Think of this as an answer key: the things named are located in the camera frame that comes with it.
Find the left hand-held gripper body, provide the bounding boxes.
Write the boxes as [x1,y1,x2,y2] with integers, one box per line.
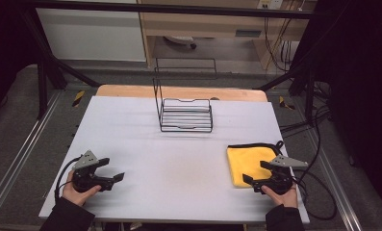
[70,149,115,193]

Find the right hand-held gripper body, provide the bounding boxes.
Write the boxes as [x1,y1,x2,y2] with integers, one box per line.
[251,154,309,195]

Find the yellow towel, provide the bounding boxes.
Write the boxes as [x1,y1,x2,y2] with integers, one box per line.
[226,140,286,190]

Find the black wire rack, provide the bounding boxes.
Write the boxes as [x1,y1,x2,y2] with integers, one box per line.
[152,57,218,134]

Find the person's right hand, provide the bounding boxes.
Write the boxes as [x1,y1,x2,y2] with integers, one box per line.
[261,184,299,209]

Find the person's left hand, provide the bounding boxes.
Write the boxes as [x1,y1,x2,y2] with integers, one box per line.
[62,169,103,207]

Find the yellow black tape strip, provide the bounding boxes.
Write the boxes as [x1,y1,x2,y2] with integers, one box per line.
[71,90,87,108]
[277,95,295,111]

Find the black curtain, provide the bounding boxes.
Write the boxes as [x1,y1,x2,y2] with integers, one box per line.
[0,0,37,114]
[317,0,382,219]

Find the white cabinet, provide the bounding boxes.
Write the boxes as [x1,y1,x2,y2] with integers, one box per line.
[36,7,147,63]

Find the office chair base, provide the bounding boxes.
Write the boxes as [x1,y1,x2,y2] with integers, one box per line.
[162,35,198,51]

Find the white power strip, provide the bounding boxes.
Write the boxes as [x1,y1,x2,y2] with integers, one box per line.
[257,0,285,11]

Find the left hand-held gripper cable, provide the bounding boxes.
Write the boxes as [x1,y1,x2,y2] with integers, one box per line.
[53,155,84,204]

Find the hand-held gripper cable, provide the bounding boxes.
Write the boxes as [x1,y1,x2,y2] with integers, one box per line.
[291,168,339,222]
[53,155,84,204]

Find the right hand-held gripper cable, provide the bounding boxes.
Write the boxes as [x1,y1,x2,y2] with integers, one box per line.
[291,168,339,222]

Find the black floor cables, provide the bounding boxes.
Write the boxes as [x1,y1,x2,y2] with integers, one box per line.
[279,80,333,171]

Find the aluminium floor rail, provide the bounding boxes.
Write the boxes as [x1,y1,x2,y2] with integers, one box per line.
[0,90,64,219]
[306,127,364,231]

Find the hanging desk cables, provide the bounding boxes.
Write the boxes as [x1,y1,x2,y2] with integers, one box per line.
[263,15,294,73]

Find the black metal frame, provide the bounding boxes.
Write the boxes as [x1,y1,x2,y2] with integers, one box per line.
[17,0,328,127]

